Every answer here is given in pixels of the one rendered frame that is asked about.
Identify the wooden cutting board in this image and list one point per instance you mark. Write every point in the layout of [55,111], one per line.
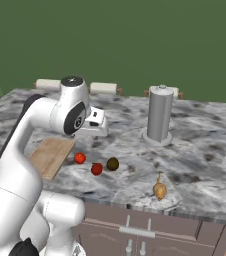
[50,155]

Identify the yellow-brown onion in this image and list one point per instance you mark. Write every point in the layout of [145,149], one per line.
[159,190]

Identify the brown cupboard door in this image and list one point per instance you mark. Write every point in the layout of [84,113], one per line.
[175,250]
[101,241]

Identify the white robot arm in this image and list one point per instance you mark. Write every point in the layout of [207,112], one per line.
[16,173]

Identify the dark green avocado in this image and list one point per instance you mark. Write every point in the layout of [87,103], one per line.
[112,164]

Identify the red tomato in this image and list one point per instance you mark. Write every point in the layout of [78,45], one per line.
[80,158]

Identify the red bell pepper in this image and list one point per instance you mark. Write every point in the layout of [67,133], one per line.
[96,169]

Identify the grey paper towel holder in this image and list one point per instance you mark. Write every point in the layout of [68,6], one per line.
[159,115]

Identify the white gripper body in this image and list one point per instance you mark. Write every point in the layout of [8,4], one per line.
[96,130]

